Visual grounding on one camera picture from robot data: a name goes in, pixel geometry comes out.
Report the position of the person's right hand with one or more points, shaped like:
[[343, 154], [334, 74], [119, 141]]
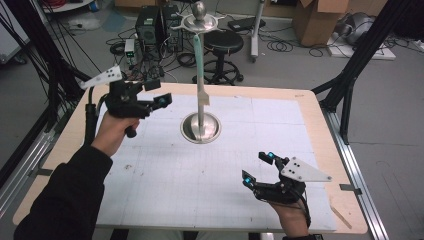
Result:
[[293, 218]]

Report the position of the white gridded mat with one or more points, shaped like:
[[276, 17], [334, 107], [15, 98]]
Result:
[[200, 190]]

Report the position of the aluminium rail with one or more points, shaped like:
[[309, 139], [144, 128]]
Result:
[[363, 206], [20, 173]]

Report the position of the person's left hand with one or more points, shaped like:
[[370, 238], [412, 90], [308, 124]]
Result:
[[111, 133]]

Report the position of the black computer tower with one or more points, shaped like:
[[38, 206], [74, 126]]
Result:
[[171, 23], [148, 28]]

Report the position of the white stand pole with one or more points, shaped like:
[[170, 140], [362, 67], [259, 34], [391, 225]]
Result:
[[256, 33]]

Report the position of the brown cardboard box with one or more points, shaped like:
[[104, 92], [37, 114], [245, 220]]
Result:
[[315, 23]]

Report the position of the silver metal hook stand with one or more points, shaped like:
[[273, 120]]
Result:
[[203, 128]]

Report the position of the black frame struts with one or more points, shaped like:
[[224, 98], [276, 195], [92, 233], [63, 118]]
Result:
[[360, 56], [50, 66]]

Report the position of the black round stool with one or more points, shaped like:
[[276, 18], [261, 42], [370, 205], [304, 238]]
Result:
[[223, 41]]

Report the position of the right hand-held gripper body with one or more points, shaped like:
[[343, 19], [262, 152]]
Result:
[[288, 186]]

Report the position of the white floor board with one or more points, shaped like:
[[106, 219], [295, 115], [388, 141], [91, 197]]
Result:
[[383, 53]]

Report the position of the thin wooden stick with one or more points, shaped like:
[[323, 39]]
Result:
[[341, 216]]

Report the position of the grey round helmet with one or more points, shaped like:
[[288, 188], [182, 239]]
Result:
[[356, 28]]

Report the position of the small white power box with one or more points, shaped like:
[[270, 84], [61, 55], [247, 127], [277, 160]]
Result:
[[129, 46]]

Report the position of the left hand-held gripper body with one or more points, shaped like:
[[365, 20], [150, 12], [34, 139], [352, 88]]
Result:
[[125, 100]]

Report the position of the grey metal bracket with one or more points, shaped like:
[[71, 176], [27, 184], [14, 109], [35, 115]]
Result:
[[41, 172], [350, 188]]

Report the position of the flat black device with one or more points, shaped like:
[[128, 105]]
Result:
[[245, 23]]

